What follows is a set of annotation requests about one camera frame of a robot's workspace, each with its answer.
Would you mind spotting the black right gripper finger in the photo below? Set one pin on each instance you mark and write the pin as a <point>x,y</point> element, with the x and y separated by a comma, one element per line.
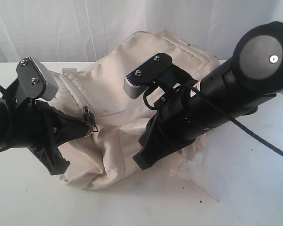
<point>153,151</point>
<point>181,75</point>

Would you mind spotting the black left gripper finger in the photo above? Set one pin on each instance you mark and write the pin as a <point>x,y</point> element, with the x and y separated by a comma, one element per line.
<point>51,158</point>
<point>71,128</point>

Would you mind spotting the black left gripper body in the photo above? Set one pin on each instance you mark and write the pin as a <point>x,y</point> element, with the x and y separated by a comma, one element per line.
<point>35,125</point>

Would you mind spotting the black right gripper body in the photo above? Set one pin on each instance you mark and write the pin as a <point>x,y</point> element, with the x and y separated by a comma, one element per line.
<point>177,123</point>

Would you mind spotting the cream fabric duffel bag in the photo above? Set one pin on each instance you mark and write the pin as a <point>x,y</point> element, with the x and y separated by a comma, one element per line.
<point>102,158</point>

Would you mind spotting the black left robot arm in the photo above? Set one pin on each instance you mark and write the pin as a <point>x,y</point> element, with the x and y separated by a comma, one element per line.
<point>4,119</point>

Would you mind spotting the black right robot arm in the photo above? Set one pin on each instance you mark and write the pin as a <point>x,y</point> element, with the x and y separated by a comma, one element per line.
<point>252,76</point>

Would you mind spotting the white backdrop curtain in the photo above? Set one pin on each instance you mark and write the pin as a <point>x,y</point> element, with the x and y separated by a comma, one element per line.
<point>87,30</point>

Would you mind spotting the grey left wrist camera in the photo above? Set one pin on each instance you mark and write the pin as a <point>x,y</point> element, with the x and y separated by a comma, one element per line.
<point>35,80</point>

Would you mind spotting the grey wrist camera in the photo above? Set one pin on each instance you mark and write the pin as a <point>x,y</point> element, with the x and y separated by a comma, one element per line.
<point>35,80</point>
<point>158,70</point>

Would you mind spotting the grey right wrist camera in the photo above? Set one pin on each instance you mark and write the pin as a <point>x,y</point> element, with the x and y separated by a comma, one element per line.
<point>158,70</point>

